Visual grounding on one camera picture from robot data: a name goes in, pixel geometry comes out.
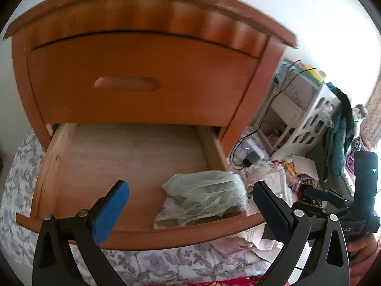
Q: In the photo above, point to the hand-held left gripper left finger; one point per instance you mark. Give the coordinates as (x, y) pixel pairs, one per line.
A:
(111, 208)

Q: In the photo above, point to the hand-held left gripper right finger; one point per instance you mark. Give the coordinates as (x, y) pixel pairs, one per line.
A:
(271, 208)

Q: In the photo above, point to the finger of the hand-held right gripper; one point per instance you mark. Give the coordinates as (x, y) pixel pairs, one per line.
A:
(324, 195)

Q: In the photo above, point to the white knit underwear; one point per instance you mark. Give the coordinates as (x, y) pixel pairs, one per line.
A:
(262, 238)

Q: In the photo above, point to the wooden drawer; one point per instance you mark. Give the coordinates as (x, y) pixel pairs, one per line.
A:
(178, 74)
(119, 161)

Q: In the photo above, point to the pale green underwear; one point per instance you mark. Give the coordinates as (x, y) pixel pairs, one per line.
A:
(202, 193)

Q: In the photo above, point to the closed wooden drawer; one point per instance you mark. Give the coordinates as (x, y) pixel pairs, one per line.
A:
(178, 74)

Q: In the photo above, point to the person's right hand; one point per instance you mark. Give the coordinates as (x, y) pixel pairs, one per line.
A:
(366, 250)

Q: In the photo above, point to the purple cloth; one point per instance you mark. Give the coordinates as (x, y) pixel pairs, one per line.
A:
(351, 163)

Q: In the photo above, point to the white paper sheet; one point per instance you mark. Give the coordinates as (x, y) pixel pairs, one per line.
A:
(303, 165)

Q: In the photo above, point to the black charger plug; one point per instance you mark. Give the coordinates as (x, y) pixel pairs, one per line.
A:
(251, 159)

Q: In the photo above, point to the dark teal jacket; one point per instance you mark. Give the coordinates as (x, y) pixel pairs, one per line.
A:
(339, 137)

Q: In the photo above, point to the white power strip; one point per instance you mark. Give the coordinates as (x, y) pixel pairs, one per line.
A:
(253, 147)

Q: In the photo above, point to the white lattice rack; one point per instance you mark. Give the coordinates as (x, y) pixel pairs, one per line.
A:
(303, 125)

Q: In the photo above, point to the floral bedsheet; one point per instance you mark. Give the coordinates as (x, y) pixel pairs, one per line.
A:
(163, 262)

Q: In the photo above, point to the clear plastic wrap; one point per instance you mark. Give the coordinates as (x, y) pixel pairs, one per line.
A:
(329, 113)

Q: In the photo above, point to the white printed board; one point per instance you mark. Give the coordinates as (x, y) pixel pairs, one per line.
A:
(297, 92)

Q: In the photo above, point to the wooden nightstand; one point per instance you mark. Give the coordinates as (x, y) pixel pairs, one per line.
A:
(253, 95)

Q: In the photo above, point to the yellow box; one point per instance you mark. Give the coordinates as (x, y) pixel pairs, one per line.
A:
(314, 73)

